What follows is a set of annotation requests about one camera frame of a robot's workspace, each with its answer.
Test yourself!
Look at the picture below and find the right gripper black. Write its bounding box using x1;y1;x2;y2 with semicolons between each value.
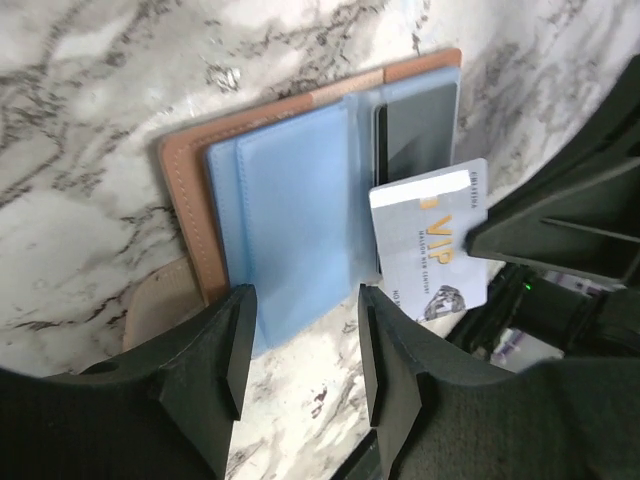
447;57;639;370

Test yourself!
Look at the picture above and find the brown leather card holder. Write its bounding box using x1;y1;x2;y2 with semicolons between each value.
123;48;462;355

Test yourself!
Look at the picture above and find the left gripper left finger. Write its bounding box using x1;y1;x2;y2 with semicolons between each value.
1;285;257;479

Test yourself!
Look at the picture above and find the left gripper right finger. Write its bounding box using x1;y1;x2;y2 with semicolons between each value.
358;286;639;479

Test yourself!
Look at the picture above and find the silver VIP credit card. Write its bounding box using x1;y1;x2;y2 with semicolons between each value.
369;158;488;322

